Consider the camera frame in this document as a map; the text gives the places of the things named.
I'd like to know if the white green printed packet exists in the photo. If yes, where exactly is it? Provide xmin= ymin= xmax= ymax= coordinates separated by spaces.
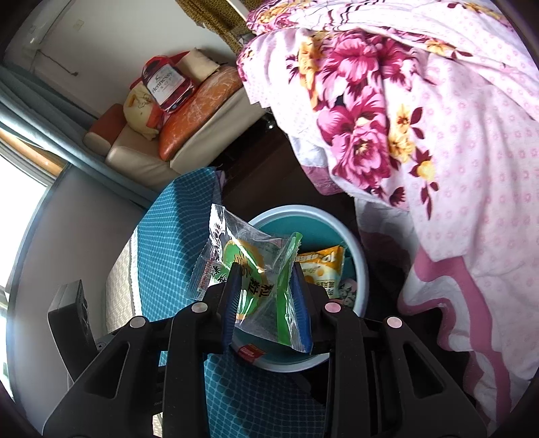
xmin=332 ymin=276 xmax=359 ymax=313

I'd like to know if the orange white snack bag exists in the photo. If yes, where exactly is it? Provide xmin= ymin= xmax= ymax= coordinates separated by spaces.
xmin=295 ymin=245 xmax=347 ymax=296

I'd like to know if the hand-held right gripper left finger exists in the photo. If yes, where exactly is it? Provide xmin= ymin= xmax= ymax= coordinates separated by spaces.
xmin=42 ymin=263 xmax=244 ymax=438

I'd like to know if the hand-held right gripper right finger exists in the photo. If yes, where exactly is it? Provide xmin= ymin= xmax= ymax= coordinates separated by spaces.
xmin=292 ymin=265 xmax=481 ymax=438

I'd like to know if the cream armchair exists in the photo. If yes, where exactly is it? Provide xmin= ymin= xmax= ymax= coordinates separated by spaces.
xmin=83 ymin=63 xmax=271 ymax=178

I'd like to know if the wooden framed window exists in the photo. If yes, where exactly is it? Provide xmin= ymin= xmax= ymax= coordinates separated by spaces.
xmin=0 ymin=125 xmax=71 ymax=313

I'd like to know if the pink striped bed sheet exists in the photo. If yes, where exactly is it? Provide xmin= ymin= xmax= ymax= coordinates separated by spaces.
xmin=396 ymin=242 xmax=532 ymax=427

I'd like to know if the clear green wrapper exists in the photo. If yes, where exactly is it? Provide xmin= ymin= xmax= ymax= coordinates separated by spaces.
xmin=185 ymin=203 xmax=315 ymax=353

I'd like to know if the pink red snack packet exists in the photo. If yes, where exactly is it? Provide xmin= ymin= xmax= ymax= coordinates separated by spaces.
xmin=234 ymin=343 xmax=267 ymax=365

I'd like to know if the orange seat cushion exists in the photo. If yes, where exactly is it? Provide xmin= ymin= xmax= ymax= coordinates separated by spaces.
xmin=159 ymin=65 xmax=245 ymax=161

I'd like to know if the brown woven curtain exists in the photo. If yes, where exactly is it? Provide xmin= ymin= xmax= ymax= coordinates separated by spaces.
xmin=175 ymin=0 xmax=250 ymax=56

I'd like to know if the yellow plush pillow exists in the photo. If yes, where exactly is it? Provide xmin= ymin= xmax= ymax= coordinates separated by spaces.
xmin=123 ymin=82 xmax=168 ymax=142

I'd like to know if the teal round bin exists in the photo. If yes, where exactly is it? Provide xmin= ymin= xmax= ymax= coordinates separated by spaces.
xmin=229 ymin=205 xmax=371 ymax=374

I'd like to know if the grey blue curtain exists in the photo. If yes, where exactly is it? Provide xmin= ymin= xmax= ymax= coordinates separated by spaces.
xmin=0 ymin=63 xmax=161 ymax=208

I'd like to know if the pink floral quilt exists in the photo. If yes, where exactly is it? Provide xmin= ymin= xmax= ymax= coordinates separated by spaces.
xmin=236 ymin=0 xmax=539 ymax=306

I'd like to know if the white air conditioner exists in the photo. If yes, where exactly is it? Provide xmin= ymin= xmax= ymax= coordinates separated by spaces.
xmin=4 ymin=0 xmax=74 ymax=70

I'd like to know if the black cable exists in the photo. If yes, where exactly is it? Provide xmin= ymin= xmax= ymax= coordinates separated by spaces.
xmin=35 ymin=48 xmax=80 ymax=77

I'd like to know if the beige pillow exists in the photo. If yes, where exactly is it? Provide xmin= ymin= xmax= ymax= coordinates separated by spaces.
xmin=176 ymin=48 xmax=222 ymax=83

